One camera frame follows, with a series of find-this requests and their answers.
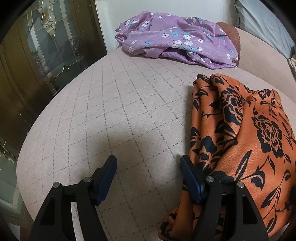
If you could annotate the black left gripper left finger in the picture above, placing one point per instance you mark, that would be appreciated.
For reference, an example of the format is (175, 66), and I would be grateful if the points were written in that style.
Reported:
(54, 220)

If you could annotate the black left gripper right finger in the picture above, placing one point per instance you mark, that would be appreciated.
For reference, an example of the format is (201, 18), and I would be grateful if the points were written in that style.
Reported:
(231, 201)

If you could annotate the cream floral crumpled blanket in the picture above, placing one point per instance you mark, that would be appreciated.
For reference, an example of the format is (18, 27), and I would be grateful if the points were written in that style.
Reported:
(292, 65)

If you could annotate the wooden glass-panel wardrobe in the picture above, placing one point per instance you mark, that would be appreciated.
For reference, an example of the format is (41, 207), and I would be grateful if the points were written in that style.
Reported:
(48, 97)

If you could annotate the grey pillow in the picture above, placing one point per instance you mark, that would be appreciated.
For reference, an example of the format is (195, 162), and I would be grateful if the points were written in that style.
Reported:
(255, 18)

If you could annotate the orange black floral garment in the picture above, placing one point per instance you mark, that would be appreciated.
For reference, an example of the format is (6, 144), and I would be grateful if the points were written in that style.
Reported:
(243, 135)

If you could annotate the beige quilted bolster cushion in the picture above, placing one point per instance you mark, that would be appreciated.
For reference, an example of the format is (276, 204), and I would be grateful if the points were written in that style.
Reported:
(260, 59)

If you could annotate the purple floral garment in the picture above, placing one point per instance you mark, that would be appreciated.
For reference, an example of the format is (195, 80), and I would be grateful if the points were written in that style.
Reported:
(190, 40)

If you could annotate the pink quilted mattress cover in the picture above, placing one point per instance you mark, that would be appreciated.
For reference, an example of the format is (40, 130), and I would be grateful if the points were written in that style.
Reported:
(144, 119)

